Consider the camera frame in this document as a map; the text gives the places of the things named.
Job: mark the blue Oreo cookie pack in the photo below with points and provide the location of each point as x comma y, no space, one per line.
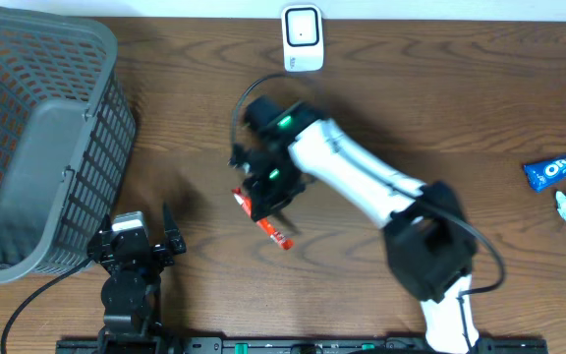
544,174

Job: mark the grey plastic mesh basket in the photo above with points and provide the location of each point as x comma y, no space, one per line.
66,134

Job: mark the red Nescafe stick sachet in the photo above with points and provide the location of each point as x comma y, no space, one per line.
264,224

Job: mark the white barcode scanner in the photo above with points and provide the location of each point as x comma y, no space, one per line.
302,37

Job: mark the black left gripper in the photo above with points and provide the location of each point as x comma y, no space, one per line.
163,256

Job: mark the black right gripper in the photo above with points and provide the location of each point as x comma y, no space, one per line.
263,200

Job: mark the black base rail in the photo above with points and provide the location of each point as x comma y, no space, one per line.
216,345

